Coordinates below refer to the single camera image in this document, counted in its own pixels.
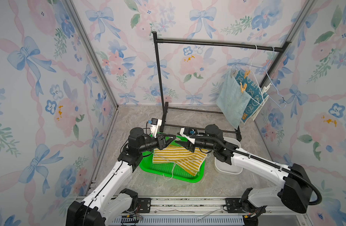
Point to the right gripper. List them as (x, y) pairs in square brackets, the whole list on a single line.
[(187, 145)]

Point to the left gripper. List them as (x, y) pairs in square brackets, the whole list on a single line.
[(161, 143)]

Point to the white wire hanger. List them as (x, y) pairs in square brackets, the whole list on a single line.
[(170, 171)]

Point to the yellow striped towel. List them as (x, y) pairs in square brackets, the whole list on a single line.
[(187, 160)]

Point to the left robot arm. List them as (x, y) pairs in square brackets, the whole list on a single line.
[(111, 180)]

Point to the green plastic basket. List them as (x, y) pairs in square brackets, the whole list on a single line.
[(146, 164)]

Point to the white plastic bin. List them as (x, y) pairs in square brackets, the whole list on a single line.
[(225, 168)]

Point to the light green towel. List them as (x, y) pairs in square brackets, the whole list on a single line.
[(232, 101)]

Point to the orange clothespin lower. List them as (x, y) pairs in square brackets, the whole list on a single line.
[(242, 87)]

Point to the orange clothespin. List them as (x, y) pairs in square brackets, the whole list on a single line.
[(246, 74), (242, 87)]

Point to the teal patterned towel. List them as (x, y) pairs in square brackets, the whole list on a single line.
[(257, 97)]

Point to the orange clothespin upper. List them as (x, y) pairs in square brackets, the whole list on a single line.
[(246, 74)]

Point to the white clothespin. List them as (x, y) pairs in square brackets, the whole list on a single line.
[(265, 89)]

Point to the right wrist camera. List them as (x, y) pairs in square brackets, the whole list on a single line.
[(187, 132)]

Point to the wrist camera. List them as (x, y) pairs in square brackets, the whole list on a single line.
[(187, 132), (154, 126)]

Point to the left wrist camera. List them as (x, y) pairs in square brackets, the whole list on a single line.
[(154, 126)]

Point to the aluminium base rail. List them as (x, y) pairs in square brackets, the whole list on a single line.
[(204, 211)]

